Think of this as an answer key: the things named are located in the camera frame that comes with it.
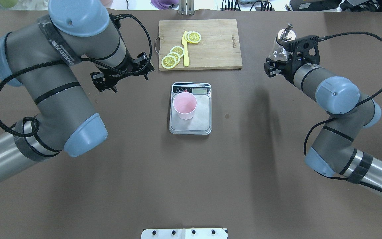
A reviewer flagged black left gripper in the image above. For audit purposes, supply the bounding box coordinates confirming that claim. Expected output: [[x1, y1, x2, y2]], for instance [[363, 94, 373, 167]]
[[90, 52, 155, 92]]

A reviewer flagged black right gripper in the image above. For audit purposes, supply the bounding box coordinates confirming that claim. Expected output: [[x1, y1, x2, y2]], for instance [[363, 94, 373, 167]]
[[264, 35, 320, 83]]

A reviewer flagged glass sauce bottle steel cap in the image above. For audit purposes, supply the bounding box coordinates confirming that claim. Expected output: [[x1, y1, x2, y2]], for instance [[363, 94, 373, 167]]
[[268, 23, 296, 61]]

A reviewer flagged pink plastic cup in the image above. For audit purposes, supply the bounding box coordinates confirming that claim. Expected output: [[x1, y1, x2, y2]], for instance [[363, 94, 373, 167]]
[[173, 92, 197, 120]]

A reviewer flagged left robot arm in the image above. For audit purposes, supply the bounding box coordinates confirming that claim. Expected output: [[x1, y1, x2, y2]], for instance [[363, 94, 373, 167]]
[[0, 0, 154, 183]]

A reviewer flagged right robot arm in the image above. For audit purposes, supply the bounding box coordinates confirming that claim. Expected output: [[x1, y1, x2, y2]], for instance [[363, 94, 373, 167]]
[[264, 29, 382, 195]]

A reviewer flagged silver kitchen scale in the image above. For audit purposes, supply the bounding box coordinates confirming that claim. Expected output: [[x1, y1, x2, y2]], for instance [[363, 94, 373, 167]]
[[169, 82, 211, 135]]

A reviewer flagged lemon slice middle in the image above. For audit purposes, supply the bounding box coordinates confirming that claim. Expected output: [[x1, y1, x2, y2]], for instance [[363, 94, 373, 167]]
[[166, 52, 181, 66]]

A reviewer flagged yellow plastic knife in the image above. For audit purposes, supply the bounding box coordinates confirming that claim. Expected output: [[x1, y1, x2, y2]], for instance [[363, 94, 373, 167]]
[[181, 34, 190, 67]]

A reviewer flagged bamboo cutting board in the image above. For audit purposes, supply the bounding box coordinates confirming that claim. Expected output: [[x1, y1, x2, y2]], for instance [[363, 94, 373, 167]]
[[159, 19, 243, 71]]

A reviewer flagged lemon slice under left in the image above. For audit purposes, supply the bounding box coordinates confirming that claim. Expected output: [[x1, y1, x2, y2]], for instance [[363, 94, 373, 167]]
[[183, 31, 191, 43]]

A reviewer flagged lemon slice front left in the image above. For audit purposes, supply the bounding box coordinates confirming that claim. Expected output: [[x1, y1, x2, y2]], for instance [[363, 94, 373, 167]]
[[188, 31, 202, 44]]

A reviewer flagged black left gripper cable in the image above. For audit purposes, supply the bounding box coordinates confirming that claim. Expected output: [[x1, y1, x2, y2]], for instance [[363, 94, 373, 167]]
[[0, 13, 153, 138]]

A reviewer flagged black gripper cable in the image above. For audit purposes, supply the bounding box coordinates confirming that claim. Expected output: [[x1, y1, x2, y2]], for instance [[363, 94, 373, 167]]
[[0, 13, 153, 138], [304, 32, 382, 156]]

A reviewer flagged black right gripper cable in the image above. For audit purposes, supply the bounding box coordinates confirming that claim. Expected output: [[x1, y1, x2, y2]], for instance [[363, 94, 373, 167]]
[[304, 32, 382, 156]]

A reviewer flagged aluminium frame post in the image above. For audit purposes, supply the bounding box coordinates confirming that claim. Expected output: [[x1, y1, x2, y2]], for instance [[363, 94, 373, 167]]
[[178, 0, 195, 16]]

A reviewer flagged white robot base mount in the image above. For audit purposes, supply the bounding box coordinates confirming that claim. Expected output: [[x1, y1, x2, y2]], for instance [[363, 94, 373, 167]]
[[141, 228, 229, 239]]

